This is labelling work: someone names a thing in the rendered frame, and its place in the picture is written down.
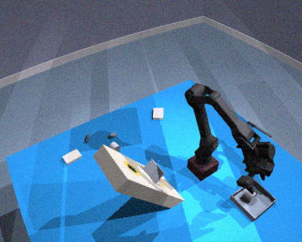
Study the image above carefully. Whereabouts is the beige flat panel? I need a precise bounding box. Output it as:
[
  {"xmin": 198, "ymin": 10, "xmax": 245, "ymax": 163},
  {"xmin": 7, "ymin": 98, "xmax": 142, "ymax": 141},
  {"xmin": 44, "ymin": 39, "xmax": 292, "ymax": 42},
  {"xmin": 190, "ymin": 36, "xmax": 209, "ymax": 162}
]
[{"xmin": 93, "ymin": 145, "xmax": 184, "ymax": 208}]

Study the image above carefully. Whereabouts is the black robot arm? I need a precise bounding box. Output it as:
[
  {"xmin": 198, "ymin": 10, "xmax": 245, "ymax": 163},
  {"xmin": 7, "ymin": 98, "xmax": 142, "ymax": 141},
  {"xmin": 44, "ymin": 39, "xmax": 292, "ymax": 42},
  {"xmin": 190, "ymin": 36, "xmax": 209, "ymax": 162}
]
[{"xmin": 185, "ymin": 83, "xmax": 275, "ymax": 177}]

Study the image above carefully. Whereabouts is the small white block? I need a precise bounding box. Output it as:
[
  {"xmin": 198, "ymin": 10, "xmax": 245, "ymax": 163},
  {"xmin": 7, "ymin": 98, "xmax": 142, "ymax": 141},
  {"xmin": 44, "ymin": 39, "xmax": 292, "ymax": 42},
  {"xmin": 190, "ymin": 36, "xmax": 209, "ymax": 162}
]
[
  {"xmin": 62, "ymin": 149, "xmax": 82, "ymax": 165},
  {"xmin": 153, "ymin": 108, "xmax": 163, "ymax": 120}
]

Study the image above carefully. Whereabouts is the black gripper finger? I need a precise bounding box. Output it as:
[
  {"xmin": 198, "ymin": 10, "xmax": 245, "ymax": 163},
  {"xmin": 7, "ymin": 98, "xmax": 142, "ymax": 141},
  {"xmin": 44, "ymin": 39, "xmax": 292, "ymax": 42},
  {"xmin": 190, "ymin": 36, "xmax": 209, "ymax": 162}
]
[
  {"xmin": 259, "ymin": 172, "xmax": 266, "ymax": 181},
  {"xmin": 247, "ymin": 186, "xmax": 254, "ymax": 194}
]

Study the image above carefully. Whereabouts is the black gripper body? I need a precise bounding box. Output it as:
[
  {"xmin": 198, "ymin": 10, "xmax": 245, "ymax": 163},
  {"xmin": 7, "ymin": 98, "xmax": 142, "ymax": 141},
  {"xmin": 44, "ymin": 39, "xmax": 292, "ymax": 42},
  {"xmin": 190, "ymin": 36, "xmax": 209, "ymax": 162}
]
[{"xmin": 236, "ymin": 158, "xmax": 260, "ymax": 188}]

